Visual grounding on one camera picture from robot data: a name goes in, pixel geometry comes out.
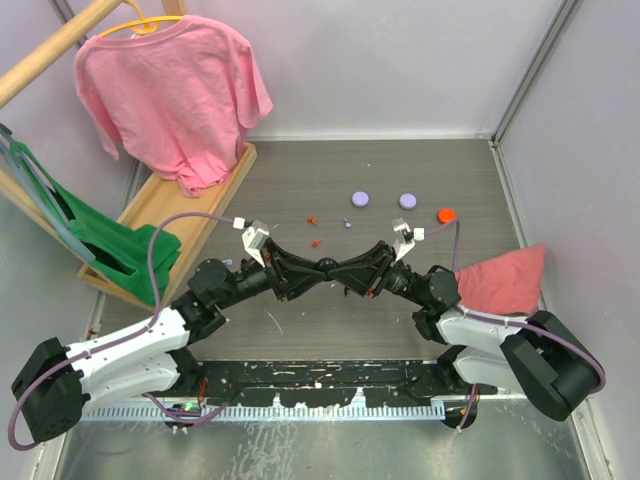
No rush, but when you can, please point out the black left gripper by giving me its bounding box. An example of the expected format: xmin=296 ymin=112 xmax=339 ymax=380
xmin=215 ymin=238 xmax=325 ymax=310

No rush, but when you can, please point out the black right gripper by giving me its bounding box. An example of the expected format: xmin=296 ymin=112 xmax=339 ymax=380
xmin=328 ymin=240 xmax=429 ymax=308

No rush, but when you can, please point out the black earbud charging case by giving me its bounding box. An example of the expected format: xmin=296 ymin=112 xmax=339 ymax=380
xmin=317 ymin=257 xmax=337 ymax=273

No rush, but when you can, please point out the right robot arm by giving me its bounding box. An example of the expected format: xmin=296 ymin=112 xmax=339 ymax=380
xmin=328 ymin=244 xmax=606 ymax=421

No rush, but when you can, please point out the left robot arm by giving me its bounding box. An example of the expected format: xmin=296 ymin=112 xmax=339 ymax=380
xmin=8 ymin=240 xmax=337 ymax=451

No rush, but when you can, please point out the left lilac earbud case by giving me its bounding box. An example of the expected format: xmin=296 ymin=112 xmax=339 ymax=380
xmin=351 ymin=191 xmax=370 ymax=208

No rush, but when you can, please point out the lilac earbud case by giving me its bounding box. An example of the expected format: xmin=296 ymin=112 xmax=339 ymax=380
xmin=351 ymin=191 xmax=370 ymax=208
xmin=398 ymin=193 xmax=417 ymax=210

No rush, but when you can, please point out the right lilac earbud case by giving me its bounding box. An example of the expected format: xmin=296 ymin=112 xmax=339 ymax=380
xmin=398 ymin=193 xmax=417 ymax=210

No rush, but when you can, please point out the orange earbud case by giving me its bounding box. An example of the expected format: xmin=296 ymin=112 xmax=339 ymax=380
xmin=437 ymin=208 xmax=457 ymax=225

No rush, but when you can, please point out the salmon pink folded cloth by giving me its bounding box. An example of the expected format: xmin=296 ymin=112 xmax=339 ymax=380
xmin=455 ymin=244 xmax=546 ymax=315

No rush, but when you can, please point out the wooden rack base tray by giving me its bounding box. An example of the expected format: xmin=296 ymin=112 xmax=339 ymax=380
xmin=76 ymin=140 xmax=258 ymax=309

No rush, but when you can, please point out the green t-shirt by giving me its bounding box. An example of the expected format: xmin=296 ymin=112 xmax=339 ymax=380
xmin=18 ymin=141 xmax=181 ymax=306

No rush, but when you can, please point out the pink t-shirt on hanger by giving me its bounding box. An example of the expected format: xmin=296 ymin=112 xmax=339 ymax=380
xmin=74 ymin=15 xmax=273 ymax=197

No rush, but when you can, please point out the yellow clothes hanger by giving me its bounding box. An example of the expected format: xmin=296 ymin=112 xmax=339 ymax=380
xmin=99 ymin=0 xmax=186 ymax=37

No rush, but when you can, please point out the grey-blue clothes hanger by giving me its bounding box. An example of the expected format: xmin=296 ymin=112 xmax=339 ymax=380
xmin=1 ymin=124 xmax=96 ymax=263

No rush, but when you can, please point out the wooden hanging rod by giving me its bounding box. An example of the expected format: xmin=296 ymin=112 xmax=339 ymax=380
xmin=1 ymin=0 xmax=121 ymax=107

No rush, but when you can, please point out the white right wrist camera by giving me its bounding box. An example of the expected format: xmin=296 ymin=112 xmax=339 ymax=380
xmin=392 ymin=218 xmax=426 ymax=261

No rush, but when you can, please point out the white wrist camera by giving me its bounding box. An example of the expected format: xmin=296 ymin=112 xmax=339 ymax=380
xmin=392 ymin=218 xmax=426 ymax=261
xmin=241 ymin=220 xmax=270 ymax=267

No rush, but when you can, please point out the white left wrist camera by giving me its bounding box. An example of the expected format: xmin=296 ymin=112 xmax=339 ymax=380
xmin=241 ymin=220 xmax=270 ymax=267

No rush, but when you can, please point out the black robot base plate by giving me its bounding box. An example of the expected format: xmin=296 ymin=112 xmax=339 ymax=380
xmin=164 ymin=360 xmax=471 ymax=408

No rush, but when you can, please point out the grey slotted cable duct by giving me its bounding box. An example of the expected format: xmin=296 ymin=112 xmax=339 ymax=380
xmin=81 ymin=400 xmax=446 ymax=422

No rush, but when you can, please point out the aluminium corner frame post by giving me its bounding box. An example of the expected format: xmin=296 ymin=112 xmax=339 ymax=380
xmin=489 ymin=0 xmax=586 ymax=146

